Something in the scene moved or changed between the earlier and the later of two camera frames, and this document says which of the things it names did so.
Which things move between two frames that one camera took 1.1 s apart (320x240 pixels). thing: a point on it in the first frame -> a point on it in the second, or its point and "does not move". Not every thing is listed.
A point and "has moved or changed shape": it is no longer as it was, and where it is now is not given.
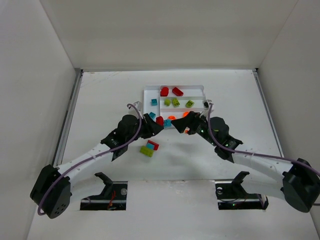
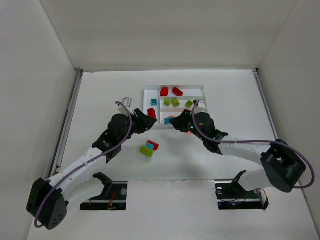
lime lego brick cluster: x=189 y=104 does not move
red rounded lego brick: x=164 y=91 does not move
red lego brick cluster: x=160 y=120 -> x=151 y=113
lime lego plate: x=176 y=102 does not move
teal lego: x=167 y=123 has moved or changed shape
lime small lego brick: x=167 y=102 does not move
